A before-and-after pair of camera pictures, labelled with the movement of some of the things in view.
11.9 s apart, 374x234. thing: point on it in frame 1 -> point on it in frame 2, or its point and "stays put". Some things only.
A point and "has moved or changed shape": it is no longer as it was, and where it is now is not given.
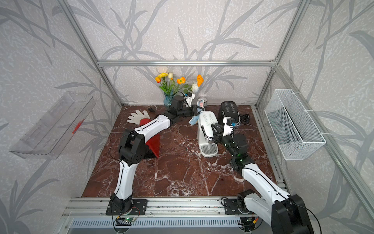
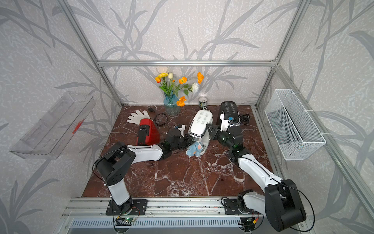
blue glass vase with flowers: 169,86 stays put
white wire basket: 293,129 stays put
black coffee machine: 228,108 stays put
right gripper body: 226,144 stays put
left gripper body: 187,112 -> 182,144
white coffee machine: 206,137 has moved or changed shape
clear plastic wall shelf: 48,137 stays put
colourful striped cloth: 194,120 -> 194,149
